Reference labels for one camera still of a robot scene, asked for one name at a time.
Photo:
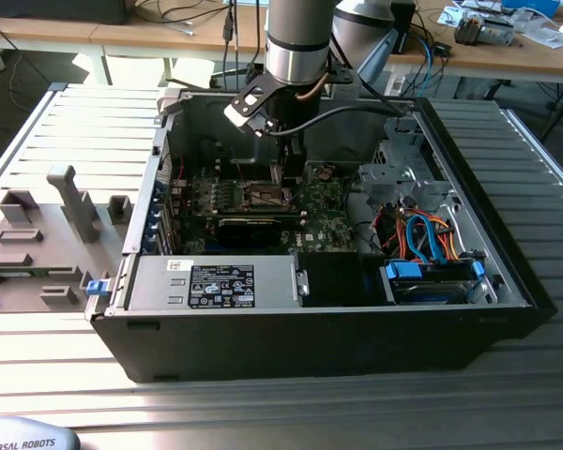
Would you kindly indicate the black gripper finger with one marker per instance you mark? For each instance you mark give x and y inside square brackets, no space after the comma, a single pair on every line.
[294,159]

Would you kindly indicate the silver topped CPU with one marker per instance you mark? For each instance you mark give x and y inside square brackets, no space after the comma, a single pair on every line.
[276,174]

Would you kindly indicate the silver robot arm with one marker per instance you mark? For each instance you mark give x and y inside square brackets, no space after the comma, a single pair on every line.
[295,47]

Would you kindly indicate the RAM slot with white clip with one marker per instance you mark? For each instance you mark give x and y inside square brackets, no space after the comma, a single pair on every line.
[260,172]
[260,163]
[291,216]

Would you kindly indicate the CPU socket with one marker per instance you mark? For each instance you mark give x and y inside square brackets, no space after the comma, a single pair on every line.
[263,189]

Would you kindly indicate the dark CPU cooler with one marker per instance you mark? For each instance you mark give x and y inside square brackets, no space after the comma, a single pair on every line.
[467,33]

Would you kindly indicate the round coin cell battery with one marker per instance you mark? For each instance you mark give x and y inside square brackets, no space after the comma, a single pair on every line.
[327,172]

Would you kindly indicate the green motherboard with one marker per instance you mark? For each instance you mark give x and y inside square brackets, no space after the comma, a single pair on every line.
[326,208]

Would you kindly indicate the black graphics card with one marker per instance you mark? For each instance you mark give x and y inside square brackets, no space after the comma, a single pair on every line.
[248,232]

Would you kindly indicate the silver metal drive cage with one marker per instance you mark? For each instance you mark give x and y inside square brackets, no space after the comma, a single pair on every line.
[394,180]

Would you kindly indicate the black plastic shroud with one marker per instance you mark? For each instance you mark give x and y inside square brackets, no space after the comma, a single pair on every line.
[333,281]

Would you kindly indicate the small silver hex key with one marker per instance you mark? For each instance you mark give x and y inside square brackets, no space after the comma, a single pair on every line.
[183,30]

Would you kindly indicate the hard disk in blue carrier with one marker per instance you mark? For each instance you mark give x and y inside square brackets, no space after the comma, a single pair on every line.
[403,271]

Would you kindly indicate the grey power supply unit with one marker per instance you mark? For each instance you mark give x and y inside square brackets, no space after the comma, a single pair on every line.
[159,281]

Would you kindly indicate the white leaflet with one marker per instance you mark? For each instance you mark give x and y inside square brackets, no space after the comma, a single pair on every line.
[450,16]

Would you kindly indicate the wooden desk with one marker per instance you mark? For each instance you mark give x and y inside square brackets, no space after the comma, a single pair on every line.
[497,58]
[122,35]

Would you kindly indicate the black PC case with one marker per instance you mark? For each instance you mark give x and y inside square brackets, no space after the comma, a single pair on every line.
[286,347]

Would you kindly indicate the grey drive unit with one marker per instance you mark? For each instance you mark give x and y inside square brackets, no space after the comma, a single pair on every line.
[497,33]

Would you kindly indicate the blue plastic case latch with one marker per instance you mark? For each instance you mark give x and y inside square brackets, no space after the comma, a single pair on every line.
[97,288]

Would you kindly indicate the black computer tower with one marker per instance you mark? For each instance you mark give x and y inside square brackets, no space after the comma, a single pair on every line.
[51,11]

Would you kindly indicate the blue box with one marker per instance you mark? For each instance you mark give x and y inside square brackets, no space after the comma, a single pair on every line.
[535,7]

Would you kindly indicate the clear plastic bag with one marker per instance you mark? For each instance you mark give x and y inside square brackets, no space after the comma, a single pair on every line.
[549,37]

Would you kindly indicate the grey parts rack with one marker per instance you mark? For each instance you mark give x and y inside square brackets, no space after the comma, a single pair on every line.
[51,267]

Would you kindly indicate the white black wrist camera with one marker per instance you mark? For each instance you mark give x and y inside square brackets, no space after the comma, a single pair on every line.
[246,105]

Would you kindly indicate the black perforated bracket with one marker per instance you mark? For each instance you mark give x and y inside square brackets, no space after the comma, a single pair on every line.
[342,77]

